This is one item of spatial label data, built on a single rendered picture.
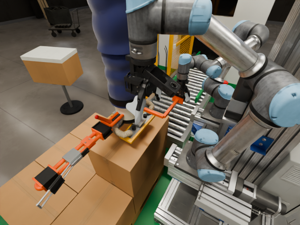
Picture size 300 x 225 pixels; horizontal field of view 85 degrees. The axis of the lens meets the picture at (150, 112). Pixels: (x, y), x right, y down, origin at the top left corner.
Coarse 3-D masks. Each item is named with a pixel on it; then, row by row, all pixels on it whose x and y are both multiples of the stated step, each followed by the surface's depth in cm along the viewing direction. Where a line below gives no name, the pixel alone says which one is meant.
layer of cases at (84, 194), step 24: (96, 120) 195; (72, 144) 168; (24, 168) 148; (72, 168) 148; (0, 192) 132; (24, 192) 132; (72, 192) 132; (96, 192) 132; (120, 192) 132; (144, 192) 156; (24, 216) 119; (48, 216) 119; (72, 216) 119; (96, 216) 119; (120, 216) 119
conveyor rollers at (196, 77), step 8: (192, 72) 286; (200, 72) 287; (192, 80) 264; (200, 80) 266; (192, 88) 251; (200, 88) 246; (168, 96) 231; (192, 96) 230; (200, 96) 232; (160, 104) 218; (168, 104) 223; (176, 104) 217; (184, 104) 220; (192, 104) 217; (160, 112) 205; (184, 112) 205; (176, 120) 195; (184, 120) 199; (168, 128) 184; (176, 128) 188; (184, 128) 184
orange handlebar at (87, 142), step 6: (174, 102) 116; (144, 108) 110; (168, 108) 110; (114, 114) 106; (156, 114) 107; (162, 114) 106; (114, 120) 102; (84, 138) 91; (90, 138) 91; (96, 138) 91; (84, 144) 88; (90, 144) 88; (60, 162) 80; (54, 168) 78; (60, 174) 77; (36, 186) 71
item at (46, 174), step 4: (48, 164) 78; (48, 168) 76; (52, 168) 76; (40, 172) 75; (44, 172) 75; (48, 172) 75; (52, 172) 75; (56, 172) 75; (36, 176) 73; (40, 176) 73; (44, 176) 73; (48, 176) 73; (52, 176) 73; (56, 176) 75; (36, 180) 72; (40, 180) 72; (44, 180) 72; (48, 180) 72; (52, 180) 74; (40, 184) 70; (44, 184) 71; (48, 184) 72; (44, 188) 71
